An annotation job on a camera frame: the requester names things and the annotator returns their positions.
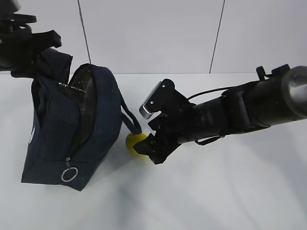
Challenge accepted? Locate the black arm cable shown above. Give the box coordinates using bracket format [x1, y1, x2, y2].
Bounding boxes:
[187, 66, 272, 146]
[0, 0, 36, 26]

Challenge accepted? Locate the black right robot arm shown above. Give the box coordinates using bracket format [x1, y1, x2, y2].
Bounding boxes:
[133, 65, 307, 164]

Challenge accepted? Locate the yellow lemon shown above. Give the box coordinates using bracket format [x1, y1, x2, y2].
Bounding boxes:
[126, 133, 147, 155]

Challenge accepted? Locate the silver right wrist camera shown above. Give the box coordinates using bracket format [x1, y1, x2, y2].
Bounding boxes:
[139, 79, 189, 119]

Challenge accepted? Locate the dark navy fabric bag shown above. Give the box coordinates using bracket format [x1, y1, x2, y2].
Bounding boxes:
[21, 48, 142, 191]

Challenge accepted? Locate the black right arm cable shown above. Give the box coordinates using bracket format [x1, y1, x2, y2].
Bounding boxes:
[187, 66, 272, 146]

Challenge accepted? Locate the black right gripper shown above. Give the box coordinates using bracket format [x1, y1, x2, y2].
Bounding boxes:
[133, 103, 199, 165]

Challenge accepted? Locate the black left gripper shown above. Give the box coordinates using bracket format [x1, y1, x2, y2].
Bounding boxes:
[0, 20, 62, 78]

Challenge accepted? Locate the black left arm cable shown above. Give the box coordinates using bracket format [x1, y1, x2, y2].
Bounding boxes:
[0, 0, 36, 26]

